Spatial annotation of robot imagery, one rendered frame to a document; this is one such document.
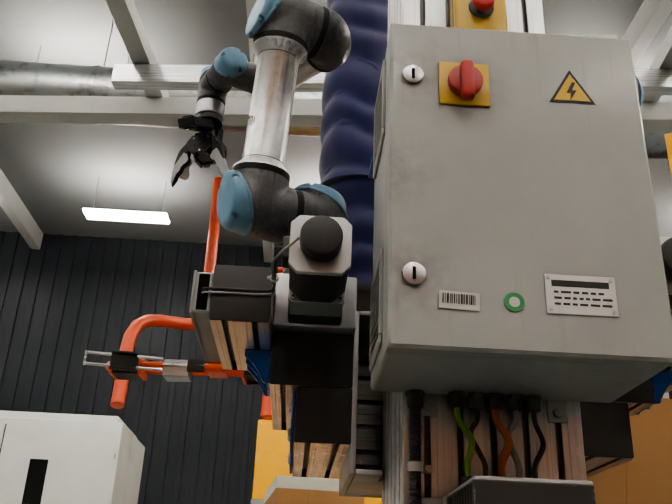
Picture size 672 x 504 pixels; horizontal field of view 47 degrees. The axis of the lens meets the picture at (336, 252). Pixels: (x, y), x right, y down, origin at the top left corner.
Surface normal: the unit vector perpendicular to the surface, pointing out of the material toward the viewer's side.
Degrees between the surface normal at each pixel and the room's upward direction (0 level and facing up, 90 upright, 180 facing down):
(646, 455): 90
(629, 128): 90
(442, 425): 90
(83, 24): 180
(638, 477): 90
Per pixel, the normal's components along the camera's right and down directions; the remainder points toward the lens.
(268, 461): 0.06, -0.41
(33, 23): -0.04, 0.91
